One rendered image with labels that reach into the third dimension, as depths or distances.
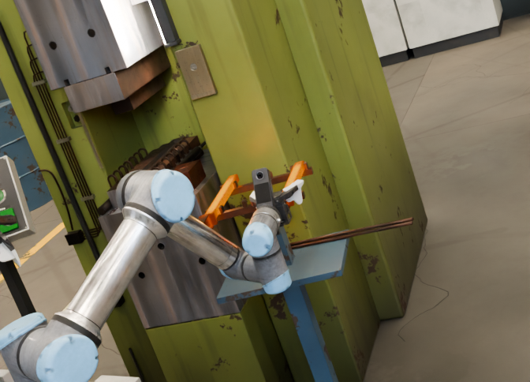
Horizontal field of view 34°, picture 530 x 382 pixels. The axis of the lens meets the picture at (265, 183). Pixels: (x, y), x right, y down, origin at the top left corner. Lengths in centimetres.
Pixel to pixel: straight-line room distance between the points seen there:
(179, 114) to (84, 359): 170
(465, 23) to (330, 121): 472
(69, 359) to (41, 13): 143
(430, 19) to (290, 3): 480
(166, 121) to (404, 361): 128
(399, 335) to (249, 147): 104
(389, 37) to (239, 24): 528
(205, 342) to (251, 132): 76
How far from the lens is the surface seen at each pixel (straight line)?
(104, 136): 327
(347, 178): 342
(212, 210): 262
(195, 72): 293
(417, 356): 338
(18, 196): 313
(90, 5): 289
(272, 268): 220
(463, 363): 327
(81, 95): 299
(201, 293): 304
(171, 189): 196
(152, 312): 316
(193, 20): 291
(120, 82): 293
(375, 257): 354
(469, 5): 794
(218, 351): 315
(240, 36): 287
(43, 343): 189
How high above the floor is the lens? 170
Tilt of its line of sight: 17 degrees down
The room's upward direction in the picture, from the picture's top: 20 degrees counter-clockwise
